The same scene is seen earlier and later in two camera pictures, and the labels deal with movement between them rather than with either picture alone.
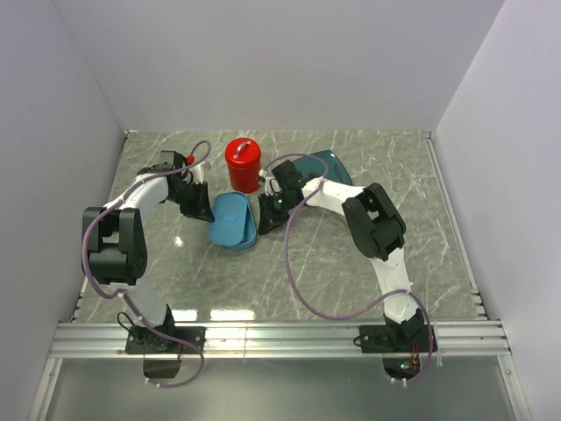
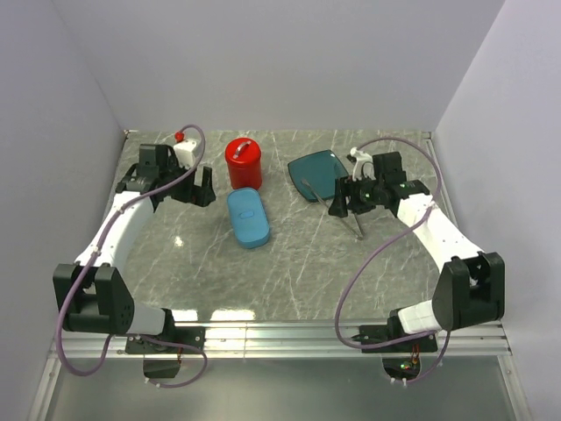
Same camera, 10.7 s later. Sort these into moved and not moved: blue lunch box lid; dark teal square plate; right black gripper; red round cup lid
Moved: blue lunch box lid; right black gripper
Not moved: dark teal square plate; red round cup lid
